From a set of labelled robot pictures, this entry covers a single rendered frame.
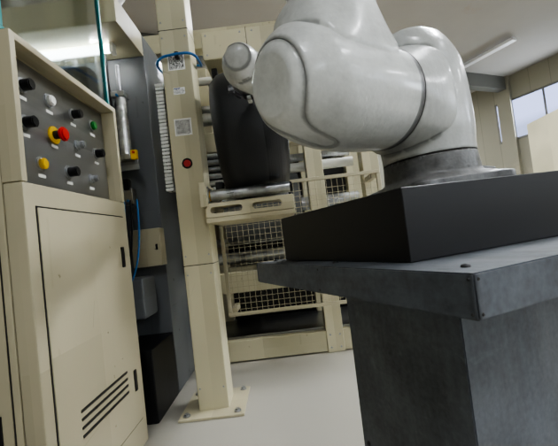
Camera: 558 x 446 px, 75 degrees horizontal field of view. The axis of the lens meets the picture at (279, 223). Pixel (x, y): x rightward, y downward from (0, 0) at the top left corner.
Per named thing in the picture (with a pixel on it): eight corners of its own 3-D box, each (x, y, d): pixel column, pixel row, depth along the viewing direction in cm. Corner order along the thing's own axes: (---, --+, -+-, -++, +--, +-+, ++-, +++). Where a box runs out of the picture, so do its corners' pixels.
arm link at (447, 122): (499, 147, 61) (476, 22, 62) (439, 145, 51) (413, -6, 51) (414, 170, 74) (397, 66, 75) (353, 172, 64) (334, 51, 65)
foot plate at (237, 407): (178, 423, 145) (177, 418, 145) (194, 394, 172) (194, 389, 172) (244, 416, 145) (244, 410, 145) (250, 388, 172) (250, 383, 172)
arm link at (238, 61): (220, 82, 109) (258, 103, 109) (210, 65, 93) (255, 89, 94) (236, 49, 108) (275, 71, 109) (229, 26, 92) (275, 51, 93)
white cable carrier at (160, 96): (166, 191, 156) (154, 83, 158) (169, 192, 161) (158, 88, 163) (175, 189, 156) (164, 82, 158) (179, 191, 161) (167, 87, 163)
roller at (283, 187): (207, 201, 147) (206, 189, 147) (210, 202, 152) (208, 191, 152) (292, 190, 147) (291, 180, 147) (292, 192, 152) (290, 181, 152)
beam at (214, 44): (203, 60, 184) (199, 31, 184) (213, 81, 209) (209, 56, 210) (321, 45, 183) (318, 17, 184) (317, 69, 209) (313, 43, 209)
